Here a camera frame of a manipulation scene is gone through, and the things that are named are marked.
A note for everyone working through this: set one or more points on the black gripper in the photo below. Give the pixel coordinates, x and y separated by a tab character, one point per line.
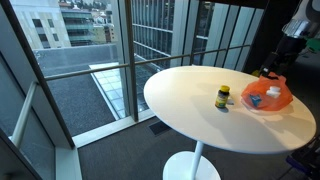
283	55

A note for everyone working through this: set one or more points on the clear rectangular container blue label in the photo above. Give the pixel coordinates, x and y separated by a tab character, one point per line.
255	100

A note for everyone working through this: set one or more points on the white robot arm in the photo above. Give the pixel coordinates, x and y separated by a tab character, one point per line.
305	20

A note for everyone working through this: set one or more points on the orange plastic bag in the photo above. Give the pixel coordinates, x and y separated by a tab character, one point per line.
280	103

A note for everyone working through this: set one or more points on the small clear plastic box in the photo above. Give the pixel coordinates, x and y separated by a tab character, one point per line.
230	101

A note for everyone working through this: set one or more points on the green object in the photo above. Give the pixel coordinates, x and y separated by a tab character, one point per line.
313	45

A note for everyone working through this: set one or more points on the brown bottle yellow cap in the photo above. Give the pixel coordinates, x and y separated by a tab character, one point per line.
222	97

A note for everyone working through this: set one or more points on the dark equipment cart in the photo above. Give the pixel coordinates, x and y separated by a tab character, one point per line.
305	158

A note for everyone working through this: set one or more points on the dark floor vent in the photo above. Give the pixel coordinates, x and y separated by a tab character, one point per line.
158	127

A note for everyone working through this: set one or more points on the grey metal window railing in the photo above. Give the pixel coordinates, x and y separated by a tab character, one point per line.
133	62

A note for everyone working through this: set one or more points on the grey window mullion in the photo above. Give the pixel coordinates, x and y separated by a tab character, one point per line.
128	60

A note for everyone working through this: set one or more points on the white window sill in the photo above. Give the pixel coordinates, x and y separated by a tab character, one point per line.
110	128

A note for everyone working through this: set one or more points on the white slanted handrail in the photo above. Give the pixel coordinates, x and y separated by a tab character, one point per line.
23	115

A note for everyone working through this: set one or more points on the white table pedestal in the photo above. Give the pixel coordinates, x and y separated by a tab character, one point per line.
191	165

